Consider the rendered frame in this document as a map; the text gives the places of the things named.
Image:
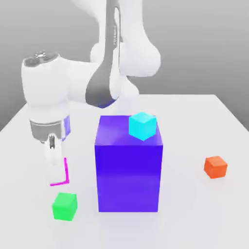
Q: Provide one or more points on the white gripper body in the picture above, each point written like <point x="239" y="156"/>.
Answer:
<point x="52" y="153"/>

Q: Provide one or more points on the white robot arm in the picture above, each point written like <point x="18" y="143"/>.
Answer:
<point x="48" y="87"/>

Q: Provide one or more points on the small green cube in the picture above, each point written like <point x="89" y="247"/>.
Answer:
<point x="64" y="207"/>

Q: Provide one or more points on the small cyan cube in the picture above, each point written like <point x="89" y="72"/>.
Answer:
<point x="142" y="126"/>

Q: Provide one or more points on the small orange cube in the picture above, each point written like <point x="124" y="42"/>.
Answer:
<point x="216" y="167"/>

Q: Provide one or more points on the large blue box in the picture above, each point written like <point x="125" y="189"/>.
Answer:
<point x="128" y="175"/>

